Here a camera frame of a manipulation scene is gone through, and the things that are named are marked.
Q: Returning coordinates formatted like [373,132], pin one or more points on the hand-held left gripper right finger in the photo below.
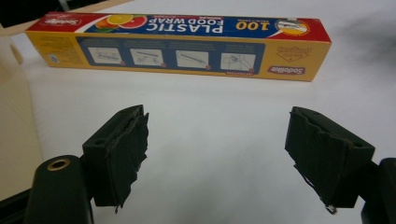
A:
[327,155]

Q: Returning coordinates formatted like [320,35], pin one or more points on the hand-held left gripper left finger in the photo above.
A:
[118,155]

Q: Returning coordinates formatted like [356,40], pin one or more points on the long yellow plastic wrap box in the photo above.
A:
[174,49]

